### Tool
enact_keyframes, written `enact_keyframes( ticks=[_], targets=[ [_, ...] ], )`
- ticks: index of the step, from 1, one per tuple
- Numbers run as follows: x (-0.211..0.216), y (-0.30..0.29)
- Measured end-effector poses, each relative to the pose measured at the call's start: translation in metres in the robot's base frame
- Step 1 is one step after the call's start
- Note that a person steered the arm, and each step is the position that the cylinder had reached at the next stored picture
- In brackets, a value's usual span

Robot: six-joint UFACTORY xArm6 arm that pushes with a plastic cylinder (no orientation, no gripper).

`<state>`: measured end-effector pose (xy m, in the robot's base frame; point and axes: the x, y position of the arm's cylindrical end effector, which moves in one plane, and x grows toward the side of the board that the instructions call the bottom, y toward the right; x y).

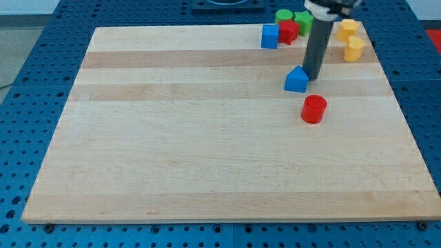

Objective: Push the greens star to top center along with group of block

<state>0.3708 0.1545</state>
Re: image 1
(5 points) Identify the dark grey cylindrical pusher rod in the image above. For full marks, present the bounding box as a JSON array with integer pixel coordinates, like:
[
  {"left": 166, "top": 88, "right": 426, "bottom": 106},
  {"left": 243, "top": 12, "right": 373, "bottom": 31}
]
[{"left": 302, "top": 18, "right": 334, "bottom": 81}]

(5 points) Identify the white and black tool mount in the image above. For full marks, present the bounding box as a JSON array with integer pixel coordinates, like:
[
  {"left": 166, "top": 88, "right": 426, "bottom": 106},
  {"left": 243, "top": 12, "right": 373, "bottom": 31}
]
[{"left": 304, "top": 0, "right": 362, "bottom": 21}]

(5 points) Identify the green star block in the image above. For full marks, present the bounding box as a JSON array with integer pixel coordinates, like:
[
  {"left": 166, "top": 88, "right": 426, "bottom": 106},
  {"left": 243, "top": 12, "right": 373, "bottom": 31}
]
[{"left": 294, "top": 10, "right": 314, "bottom": 37}]

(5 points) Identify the yellow pentagon block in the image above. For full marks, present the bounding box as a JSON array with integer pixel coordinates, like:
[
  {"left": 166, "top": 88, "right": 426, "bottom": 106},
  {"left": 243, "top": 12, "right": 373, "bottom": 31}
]
[{"left": 336, "top": 19, "right": 359, "bottom": 43}]

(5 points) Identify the red star block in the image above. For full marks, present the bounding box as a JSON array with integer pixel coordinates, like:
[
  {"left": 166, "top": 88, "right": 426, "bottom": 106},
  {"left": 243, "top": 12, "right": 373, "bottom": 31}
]
[{"left": 278, "top": 19, "right": 300, "bottom": 45}]

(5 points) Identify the yellow heart block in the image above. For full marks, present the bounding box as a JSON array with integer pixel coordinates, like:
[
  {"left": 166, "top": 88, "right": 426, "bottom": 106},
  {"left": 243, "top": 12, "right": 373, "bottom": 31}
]
[{"left": 343, "top": 36, "right": 365, "bottom": 62}]

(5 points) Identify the green cylinder block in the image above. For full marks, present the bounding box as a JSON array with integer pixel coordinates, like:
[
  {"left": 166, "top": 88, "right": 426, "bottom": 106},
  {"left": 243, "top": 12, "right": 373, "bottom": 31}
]
[{"left": 274, "top": 9, "right": 294, "bottom": 25}]

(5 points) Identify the blue cube block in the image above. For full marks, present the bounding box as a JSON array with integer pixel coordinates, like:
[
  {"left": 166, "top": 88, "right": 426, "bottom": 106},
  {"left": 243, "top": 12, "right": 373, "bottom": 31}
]
[{"left": 260, "top": 24, "right": 280, "bottom": 49}]

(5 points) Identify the blue house-shaped block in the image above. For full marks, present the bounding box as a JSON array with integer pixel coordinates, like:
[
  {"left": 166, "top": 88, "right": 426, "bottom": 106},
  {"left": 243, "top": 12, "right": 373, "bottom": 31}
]
[{"left": 284, "top": 65, "right": 309, "bottom": 93}]

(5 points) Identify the red cylinder block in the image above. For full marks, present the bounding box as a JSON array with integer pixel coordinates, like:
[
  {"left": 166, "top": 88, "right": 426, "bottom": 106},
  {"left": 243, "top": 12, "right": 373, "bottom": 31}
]
[{"left": 301, "top": 94, "right": 327, "bottom": 124}]

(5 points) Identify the wooden board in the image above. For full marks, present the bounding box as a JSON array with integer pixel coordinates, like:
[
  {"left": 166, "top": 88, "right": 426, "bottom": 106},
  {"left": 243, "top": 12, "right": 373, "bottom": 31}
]
[{"left": 22, "top": 24, "right": 440, "bottom": 224}]

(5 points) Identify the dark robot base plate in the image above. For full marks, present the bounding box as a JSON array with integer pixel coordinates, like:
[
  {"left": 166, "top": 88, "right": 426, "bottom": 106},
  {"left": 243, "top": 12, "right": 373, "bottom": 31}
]
[{"left": 189, "top": 0, "right": 266, "bottom": 12}]

